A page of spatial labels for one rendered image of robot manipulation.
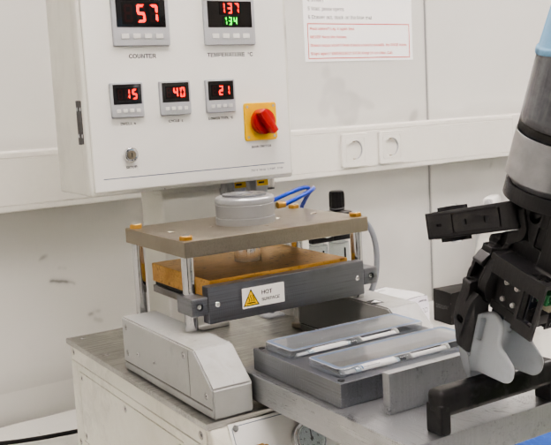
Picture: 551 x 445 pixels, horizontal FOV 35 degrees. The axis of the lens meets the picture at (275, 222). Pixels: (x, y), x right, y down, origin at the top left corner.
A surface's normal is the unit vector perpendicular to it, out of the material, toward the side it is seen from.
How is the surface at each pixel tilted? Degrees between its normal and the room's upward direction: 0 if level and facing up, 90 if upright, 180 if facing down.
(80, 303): 90
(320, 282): 90
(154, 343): 90
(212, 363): 41
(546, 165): 99
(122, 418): 90
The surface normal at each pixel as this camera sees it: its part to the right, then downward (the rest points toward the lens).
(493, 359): -0.85, 0.16
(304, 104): 0.56, 0.08
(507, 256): 0.14, -0.90
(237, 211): -0.18, 0.14
